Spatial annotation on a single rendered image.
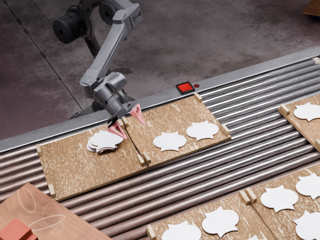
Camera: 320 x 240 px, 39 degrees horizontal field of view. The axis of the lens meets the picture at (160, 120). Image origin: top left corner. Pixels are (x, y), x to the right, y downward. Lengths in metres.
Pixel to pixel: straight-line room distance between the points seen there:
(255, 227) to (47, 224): 0.75
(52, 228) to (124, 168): 0.45
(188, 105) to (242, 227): 0.75
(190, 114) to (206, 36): 2.50
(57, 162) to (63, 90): 2.08
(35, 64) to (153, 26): 1.29
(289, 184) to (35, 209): 0.99
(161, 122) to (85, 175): 0.45
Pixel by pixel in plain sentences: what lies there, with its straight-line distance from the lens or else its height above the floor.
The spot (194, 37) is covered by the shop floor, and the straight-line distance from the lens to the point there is 4.60.
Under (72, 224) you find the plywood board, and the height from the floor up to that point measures 1.04.
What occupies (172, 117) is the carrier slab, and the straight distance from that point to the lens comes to 2.15.
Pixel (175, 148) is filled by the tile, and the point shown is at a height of 0.94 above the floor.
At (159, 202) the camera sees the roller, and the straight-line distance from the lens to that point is 1.82.
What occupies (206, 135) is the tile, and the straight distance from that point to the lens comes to 2.04.
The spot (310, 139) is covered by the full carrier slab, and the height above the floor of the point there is 0.94.
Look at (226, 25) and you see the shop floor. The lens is 4.80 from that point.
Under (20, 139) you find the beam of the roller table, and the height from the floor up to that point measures 0.91.
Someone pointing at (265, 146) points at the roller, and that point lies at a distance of 2.05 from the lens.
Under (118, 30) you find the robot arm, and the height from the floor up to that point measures 1.43.
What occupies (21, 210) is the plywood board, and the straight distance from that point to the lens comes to 1.75.
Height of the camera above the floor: 2.33
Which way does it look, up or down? 41 degrees down
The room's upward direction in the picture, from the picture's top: 5 degrees counter-clockwise
